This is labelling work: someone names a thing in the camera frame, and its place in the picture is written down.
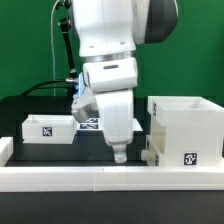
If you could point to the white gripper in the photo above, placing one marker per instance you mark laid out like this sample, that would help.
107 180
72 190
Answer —
116 114

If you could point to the white front drawer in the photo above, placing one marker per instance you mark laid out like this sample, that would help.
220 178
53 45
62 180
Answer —
150 154

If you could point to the white drawer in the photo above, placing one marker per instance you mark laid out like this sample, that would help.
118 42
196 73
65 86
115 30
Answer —
49 129
150 154

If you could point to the white drawer cabinet box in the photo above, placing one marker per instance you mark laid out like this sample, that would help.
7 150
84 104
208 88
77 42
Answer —
187 131

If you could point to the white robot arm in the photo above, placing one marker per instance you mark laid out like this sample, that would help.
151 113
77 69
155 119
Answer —
109 31

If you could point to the white marker sheet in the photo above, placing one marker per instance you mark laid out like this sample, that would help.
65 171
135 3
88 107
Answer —
94 124

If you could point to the white front border rail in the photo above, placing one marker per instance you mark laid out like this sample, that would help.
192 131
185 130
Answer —
37 179

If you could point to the white border rail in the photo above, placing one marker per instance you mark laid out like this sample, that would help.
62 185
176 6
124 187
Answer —
37 179
6 150

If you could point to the white left border rail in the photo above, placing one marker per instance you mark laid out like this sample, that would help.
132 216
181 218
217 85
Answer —
6 150

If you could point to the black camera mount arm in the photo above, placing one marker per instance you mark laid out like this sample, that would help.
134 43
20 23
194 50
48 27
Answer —
65 26

